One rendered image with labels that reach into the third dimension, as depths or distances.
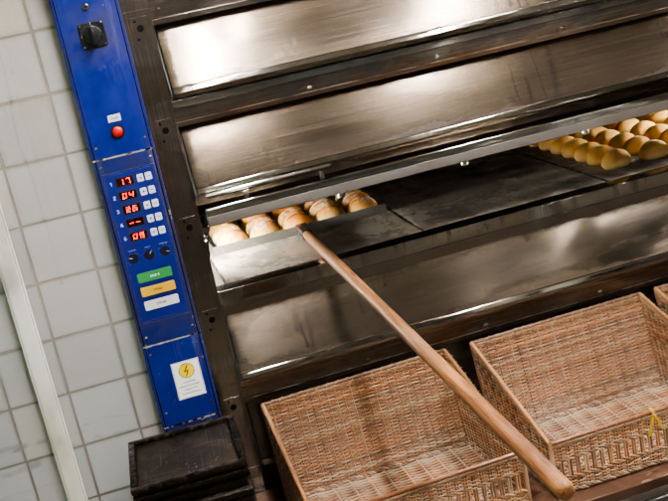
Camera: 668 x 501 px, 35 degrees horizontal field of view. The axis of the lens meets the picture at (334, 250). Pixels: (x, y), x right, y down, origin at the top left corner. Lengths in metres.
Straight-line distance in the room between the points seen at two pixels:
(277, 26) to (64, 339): 0.98
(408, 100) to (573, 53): 0.50
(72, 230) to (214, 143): 0.42
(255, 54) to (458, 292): 0.88
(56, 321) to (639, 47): 1.77
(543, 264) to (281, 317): 0.77
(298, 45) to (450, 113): 0.46
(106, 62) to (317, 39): 0.54
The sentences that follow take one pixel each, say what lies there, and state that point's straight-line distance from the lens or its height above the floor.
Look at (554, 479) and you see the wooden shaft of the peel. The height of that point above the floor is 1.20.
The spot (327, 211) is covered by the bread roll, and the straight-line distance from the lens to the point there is 3.25.
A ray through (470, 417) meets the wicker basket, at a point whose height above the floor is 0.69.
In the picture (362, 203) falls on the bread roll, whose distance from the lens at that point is 3.27.
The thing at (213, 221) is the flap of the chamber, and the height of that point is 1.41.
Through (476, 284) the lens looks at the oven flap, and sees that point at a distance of 3.04.
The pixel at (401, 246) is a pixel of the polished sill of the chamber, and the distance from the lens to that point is 2.93.
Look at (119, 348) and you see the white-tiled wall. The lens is 2.86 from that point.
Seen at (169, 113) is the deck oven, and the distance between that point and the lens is 2.74.
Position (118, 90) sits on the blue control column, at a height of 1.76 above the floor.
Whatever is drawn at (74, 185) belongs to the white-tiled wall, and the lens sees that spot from 2.75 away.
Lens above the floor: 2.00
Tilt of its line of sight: 16 degrees down
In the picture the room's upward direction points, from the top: 12 degrees counter-clockwise
